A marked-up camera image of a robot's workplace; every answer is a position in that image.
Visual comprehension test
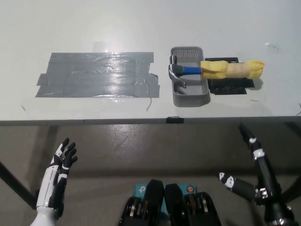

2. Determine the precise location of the white and black left hand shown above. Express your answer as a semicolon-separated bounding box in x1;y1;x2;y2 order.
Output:
36;137;78;214

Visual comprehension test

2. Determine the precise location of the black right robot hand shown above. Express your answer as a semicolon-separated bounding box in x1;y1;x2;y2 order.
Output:
218;123;298;226

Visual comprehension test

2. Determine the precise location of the blue hammer with yellow wrap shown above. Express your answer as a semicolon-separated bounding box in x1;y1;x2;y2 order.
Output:
168;55;264;89

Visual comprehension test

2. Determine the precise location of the black diagonal table leg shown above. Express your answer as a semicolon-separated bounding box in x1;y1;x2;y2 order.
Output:
0;161;36;209

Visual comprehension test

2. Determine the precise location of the teal router box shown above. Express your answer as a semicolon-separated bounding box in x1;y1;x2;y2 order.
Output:
135;183;197;216

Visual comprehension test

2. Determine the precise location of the small black tape piece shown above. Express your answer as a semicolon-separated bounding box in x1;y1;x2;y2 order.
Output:
166;115;185;124

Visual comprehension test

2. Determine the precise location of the grey perforated plastic basket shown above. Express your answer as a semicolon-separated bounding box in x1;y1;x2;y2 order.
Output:
170;46;211;107

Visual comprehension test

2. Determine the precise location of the grey duct tape patch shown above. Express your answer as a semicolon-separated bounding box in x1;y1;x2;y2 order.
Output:
34;51;161;99

